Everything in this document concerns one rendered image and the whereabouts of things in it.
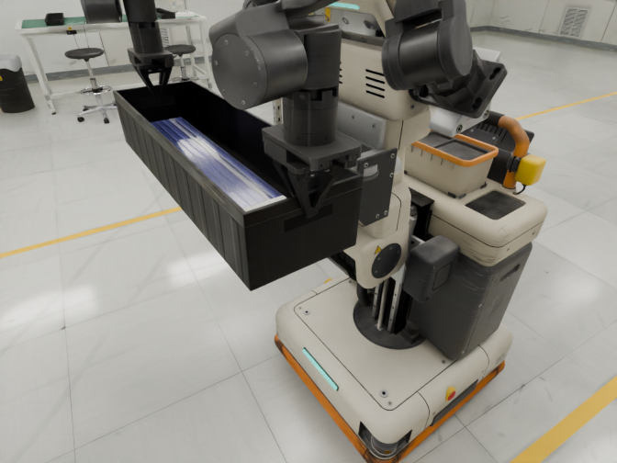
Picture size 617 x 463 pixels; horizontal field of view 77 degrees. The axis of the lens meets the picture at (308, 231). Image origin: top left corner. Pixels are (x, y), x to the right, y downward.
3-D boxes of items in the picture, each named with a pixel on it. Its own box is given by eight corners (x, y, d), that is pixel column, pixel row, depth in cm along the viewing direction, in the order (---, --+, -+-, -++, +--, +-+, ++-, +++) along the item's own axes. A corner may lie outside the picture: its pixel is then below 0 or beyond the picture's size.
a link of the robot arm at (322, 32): (354, 15, 35) (306, 11, 38) (308, 22, 31) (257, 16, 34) (349, 92, 39) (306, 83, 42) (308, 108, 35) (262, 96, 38)
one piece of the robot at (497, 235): (386, 271, 177) (414, 84, 129) (492, 352, 141) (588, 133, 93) (328, 302, 161) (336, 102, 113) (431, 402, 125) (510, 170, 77)
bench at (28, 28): (47, 97, 453) (16, 19, 406) (197, 77, 526) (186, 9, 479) (49, 116, 400) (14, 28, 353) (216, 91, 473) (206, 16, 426)
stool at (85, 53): (75, 113, 405) (53, 49, 369) (128, 106, 426) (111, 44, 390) (80, 129, 371) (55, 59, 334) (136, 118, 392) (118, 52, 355)
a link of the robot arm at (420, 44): (469, 44, 57) (434, 53, 61) (443, -1, 50) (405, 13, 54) (461, 102, 56) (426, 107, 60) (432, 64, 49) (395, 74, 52)
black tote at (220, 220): (356, 245, 56) (364, 175, 49) (250, 292, 47) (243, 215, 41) (199, 128, 94) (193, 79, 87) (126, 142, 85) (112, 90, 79)
